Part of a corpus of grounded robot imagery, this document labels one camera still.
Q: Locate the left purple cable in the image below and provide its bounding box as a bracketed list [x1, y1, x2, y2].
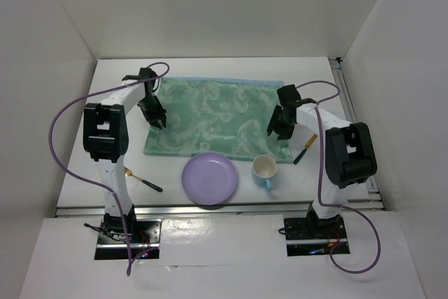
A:
[48, 62, 171, 277]

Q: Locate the gold fork green handle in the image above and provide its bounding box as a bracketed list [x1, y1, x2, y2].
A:
[124, 167, 163, 193]

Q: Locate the aluminium frame rail right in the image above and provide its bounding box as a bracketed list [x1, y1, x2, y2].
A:
[328, 57, 385, 211]

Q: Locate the light blue mug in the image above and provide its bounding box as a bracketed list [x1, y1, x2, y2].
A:
[251, 155, 277, 192]

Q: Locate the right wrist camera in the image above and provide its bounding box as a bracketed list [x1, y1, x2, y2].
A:
[276, 84, 302, 107]

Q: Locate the lilac plastic plate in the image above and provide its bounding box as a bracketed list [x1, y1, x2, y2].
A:
[181, 152, 238, 206]

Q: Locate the aluminium frame rail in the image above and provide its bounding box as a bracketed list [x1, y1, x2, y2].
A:
[55, 200, 385, 218]
[328, 57, 385, 211]

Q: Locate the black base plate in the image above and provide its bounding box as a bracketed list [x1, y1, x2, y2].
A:
[83, 220, 161, 246]
[278, 216, 347, 240]

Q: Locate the teal patterned satin cloth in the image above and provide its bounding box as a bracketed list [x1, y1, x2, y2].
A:
[143, 77, 293, 163]

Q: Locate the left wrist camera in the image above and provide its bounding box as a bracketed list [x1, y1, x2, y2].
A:
[138, 67, 158, 81]

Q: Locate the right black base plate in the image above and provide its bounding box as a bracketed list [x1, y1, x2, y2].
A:
[278, 216, 347, 240]

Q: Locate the gold knife green handle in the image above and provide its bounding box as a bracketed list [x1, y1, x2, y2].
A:
[293, 134, 318, 165]

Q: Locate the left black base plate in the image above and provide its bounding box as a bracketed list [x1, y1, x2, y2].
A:
[83, 220, 161, 246]

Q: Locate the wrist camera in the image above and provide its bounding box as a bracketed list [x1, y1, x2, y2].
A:
[276, 84, 302, 107]
[138, 67, 158, 81]

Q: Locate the aluminium frame rail front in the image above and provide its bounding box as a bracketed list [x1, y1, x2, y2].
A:
[55, 200, 385, 218]

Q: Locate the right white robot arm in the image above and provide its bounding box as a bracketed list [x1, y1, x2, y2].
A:
[267, 98, 377, 238]

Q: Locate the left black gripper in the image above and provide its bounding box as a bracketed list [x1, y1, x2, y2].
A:
[136, 95, 167, 128]

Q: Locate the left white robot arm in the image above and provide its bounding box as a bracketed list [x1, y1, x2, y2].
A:
[83, 68, 167, 242]

